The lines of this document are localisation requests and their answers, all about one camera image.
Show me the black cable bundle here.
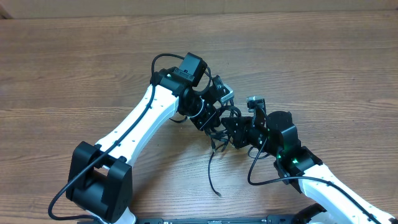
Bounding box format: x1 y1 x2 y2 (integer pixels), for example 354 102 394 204
203 104 243 197

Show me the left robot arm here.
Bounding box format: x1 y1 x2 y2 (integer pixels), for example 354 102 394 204
61 53 234 223

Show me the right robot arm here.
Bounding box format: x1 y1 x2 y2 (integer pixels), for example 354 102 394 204
221 110 397 223

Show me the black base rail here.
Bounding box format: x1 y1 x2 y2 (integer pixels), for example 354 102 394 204
136 215 298 224

